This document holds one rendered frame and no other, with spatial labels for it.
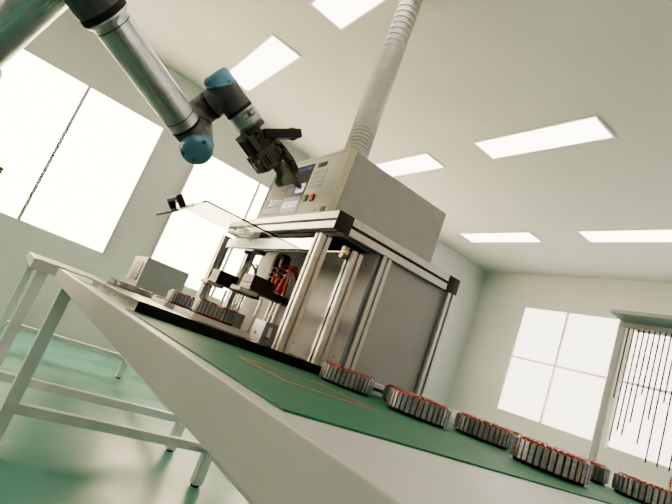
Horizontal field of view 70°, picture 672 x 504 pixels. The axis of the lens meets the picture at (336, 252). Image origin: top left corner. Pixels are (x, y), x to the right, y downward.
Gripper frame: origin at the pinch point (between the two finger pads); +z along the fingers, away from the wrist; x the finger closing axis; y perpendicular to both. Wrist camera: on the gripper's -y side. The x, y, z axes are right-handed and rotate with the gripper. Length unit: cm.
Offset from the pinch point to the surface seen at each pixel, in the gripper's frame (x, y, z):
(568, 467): 79, 32, 35
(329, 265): 5.0, 9.9, 21.7
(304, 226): 11.6, 12.0, 6.2
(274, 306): 4.2, 29.1, 18.8
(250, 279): 5.5, 29.8, 8.4
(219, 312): 9.2, 41.5, 7.7
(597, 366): -234, -337, 538
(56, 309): -110, 69, -1
